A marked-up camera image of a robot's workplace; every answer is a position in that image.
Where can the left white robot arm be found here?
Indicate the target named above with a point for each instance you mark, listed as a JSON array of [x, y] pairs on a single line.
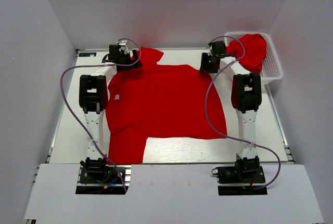
[[94, 93]]

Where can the red t shirt in basket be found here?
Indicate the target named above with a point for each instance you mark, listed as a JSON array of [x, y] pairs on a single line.
[[255, 51]]

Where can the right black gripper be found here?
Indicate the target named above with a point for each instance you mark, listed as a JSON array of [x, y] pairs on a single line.
[[204, 66]]

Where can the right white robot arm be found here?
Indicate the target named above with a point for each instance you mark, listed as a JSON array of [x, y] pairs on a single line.
[[246, 95]]

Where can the blue label sticker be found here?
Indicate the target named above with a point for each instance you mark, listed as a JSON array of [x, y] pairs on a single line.
[[87, 54]]

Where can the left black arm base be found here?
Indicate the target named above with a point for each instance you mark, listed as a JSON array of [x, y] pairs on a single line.
[[98, 177]]

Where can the white plastic basket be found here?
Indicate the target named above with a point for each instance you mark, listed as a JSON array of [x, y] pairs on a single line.
[[271, 68]]

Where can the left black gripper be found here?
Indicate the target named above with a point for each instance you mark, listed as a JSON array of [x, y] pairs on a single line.
[[137, 65]]

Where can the red t shirt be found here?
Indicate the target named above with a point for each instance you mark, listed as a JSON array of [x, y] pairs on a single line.
[[255, 51], [160, 101]]

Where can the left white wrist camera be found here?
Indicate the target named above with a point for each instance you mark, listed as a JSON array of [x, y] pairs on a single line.
[[123, 46]]

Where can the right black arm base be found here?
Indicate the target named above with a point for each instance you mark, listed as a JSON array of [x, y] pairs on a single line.
[[244, 178]]

